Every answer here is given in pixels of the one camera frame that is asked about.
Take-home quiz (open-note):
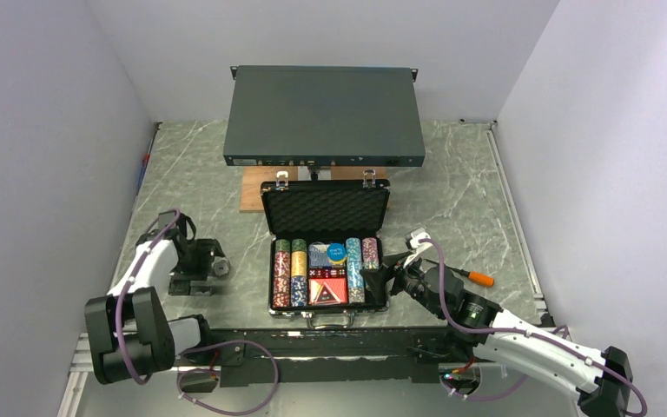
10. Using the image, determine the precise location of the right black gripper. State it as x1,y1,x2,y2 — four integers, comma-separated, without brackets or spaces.
360,250,446,319

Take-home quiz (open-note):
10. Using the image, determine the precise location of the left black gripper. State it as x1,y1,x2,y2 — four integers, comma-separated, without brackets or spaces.
168,240,223,295

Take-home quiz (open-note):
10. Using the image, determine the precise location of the blue dealer button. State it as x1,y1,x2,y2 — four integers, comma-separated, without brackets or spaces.
327,242,347,264

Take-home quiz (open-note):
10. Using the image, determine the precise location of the red triangle card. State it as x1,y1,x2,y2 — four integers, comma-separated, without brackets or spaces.
311,283,340,305

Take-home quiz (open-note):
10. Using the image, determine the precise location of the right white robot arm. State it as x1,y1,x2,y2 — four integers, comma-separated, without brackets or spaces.
361,254,632,416

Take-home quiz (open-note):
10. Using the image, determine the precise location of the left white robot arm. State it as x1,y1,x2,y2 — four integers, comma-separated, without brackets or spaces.
84,208,231,385

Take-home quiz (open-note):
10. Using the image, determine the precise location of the light blue chip column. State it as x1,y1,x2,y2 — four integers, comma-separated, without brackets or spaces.
346,237,365,304

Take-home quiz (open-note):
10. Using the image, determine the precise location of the blue playing card deck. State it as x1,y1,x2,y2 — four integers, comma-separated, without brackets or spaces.
308,242,346,268

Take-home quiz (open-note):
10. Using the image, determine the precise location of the red dice row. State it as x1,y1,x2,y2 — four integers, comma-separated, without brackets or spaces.
308,268,347,279

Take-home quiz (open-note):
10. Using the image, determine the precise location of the black poker chip case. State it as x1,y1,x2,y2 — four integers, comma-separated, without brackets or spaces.
261,169,391,330

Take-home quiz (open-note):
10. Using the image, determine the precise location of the wooden board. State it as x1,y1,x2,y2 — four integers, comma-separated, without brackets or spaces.
239,166,388,213

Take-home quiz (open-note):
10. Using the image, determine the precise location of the green yellow blue chip column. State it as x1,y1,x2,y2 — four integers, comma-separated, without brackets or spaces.
291,239,307,307

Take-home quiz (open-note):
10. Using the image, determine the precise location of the red green chip column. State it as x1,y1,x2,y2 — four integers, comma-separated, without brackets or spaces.
272,239,292,308

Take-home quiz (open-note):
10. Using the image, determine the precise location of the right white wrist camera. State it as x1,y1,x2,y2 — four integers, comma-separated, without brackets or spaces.
403,228,433,268

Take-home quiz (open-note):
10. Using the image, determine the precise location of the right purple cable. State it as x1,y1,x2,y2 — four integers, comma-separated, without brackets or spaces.
419,236,650,417

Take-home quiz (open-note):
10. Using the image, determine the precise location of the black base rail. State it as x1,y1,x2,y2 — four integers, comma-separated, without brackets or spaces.
175,327,473,387

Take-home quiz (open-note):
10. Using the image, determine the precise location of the orange handled screwdriver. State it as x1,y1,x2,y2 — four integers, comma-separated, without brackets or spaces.
445,266,495,288

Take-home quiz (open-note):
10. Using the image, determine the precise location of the dark rack-mount server unit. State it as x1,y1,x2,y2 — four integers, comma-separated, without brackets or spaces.
222,65,426,167

